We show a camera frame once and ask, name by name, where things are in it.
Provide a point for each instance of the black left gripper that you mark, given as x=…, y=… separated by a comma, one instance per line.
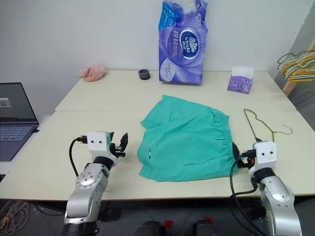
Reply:
x=117, y=152

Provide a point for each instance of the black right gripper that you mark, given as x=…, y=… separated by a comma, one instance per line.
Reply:
x=248, y=157

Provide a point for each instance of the green shorts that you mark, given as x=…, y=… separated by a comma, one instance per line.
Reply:
x=187, y=137

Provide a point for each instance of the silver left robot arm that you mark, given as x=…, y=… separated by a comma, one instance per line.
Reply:
x=86, y=182

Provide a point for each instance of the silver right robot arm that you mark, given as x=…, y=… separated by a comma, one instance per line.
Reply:
x=278, y=201

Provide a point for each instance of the small purple tissue pack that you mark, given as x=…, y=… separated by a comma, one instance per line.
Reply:
x=240, y=83

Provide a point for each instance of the black round container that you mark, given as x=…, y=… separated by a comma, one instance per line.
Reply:
x=144, y=75

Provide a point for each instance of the pink fluffy cloth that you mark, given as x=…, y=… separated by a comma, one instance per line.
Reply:
x=93, y=72

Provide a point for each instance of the wooden clothes rack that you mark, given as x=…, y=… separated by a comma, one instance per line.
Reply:
x=290, y=84

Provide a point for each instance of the dark rounded shape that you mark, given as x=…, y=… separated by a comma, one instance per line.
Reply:
x=150, y=228

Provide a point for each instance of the dark grey laptop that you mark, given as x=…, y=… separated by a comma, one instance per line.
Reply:
x=14, y=123

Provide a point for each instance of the purple Vinda tissue multipack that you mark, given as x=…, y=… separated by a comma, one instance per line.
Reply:
x=182, y=49

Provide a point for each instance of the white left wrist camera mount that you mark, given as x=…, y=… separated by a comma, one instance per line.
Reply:
x=97, y=145

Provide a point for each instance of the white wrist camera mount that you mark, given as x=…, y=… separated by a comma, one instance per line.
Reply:
x=97, y=145
x=265, y=153

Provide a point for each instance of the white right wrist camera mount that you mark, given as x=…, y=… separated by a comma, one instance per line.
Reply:
x=265, y=153

